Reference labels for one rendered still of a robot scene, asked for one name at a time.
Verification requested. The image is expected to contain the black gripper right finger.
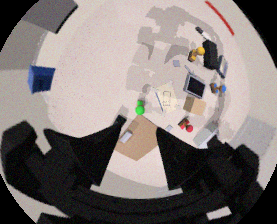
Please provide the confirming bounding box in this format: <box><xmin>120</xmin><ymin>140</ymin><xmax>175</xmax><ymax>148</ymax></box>
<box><xmin>155</xmin><ymin>127</ymin><xmax>230</xmax><ymax>192</ymax></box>

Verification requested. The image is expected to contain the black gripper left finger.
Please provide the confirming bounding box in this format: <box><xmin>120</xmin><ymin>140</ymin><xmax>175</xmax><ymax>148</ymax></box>
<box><xmin>44</xmin><ymin>123</ymin><xmax>121</xmax><ymax>186</ymax></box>

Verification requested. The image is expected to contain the white marker pen with black tip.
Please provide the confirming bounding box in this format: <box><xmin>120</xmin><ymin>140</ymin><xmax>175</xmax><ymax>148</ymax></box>
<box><xmin>195</xmin><ymin>26</ymin><xmax>212</xmax><ymax>41</ymax></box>

